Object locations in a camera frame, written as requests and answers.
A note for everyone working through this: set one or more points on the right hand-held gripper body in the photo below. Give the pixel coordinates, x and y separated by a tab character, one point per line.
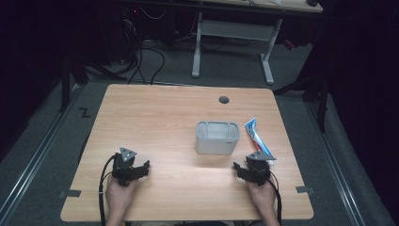
258	169

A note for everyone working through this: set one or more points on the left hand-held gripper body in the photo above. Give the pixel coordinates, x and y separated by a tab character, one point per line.
123	169

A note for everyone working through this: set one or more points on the blue and white toothpaste tube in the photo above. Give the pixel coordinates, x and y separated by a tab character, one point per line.
255	135

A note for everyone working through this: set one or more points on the grey plastic holder box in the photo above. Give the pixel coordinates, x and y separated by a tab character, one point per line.
217	139

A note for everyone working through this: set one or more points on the person's right hand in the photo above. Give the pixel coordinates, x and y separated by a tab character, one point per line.
262	196

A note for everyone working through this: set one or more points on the person's left hand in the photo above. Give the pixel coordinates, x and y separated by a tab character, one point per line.
119	196

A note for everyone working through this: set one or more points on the grey tape piece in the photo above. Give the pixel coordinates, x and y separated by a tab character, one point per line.
70	193
305	189

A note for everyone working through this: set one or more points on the black tape floor mark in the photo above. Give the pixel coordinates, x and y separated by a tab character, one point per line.
84	112

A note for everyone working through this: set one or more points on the grey table grommet hole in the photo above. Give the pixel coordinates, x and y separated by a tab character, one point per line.
224	100

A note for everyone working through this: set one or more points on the black metal stand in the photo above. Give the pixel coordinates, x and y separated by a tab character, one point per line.
65	84
321	103

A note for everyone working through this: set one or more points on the wooden desk with white legs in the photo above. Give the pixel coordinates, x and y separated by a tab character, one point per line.
235	29

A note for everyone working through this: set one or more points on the metal floor rail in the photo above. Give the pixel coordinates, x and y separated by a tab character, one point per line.
34	150
337	169

